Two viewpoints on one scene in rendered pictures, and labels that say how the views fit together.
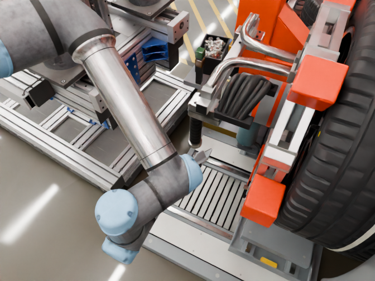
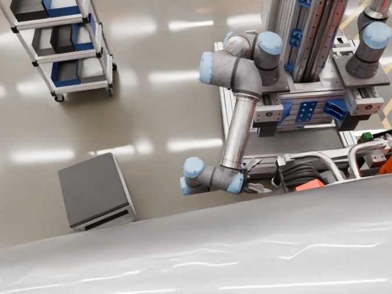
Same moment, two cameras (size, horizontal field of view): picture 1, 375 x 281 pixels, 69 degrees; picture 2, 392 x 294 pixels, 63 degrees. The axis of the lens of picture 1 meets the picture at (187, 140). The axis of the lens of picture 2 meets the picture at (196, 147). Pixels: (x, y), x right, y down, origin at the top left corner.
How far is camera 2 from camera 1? 0.66 m
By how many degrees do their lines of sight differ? 33
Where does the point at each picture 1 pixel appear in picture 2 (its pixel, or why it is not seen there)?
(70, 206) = (206, 157)
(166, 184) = (219, 177)
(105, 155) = (248, 147)
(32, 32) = (224, 76)
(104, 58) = (243, 105)
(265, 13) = not seen: outside the picture
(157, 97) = (323, 141)
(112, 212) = (190, 165)
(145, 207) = (203, 177)
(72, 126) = not seen: hidden behind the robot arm
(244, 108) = (291, 182)
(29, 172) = (206, 119)
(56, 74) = not seen: hidden behind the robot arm
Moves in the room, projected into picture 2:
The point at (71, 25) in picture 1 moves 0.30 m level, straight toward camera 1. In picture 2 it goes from (241, 83) to (198, 144)
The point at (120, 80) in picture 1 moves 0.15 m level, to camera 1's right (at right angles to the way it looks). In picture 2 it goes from (241, 119) to (270, 147)
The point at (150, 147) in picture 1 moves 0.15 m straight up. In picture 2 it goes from (227, 156) to (228, 131)
